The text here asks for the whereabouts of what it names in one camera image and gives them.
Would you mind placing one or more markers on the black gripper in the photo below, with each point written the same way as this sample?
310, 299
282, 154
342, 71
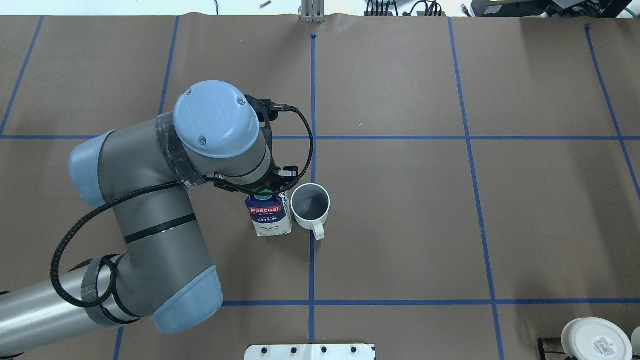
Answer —
286, 173

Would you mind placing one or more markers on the milk carton green cap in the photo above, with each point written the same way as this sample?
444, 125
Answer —
270, 213

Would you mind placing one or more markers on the white mug grey inside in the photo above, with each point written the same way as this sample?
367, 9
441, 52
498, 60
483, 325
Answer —
310, 205

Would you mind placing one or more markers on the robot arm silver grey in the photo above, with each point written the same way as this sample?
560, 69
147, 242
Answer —
214, 135

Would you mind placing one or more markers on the white mug upper on rack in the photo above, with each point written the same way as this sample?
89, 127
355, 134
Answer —
635, 342

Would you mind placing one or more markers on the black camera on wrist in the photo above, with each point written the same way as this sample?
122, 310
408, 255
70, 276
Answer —
267, 111

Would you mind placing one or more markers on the aluminium frame post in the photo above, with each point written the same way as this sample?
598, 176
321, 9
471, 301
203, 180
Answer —
312, 11

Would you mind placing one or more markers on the white pillar with base plate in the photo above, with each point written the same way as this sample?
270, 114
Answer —
335, 351

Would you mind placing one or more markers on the black wire mug rack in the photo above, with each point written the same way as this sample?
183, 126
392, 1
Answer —
552, 349

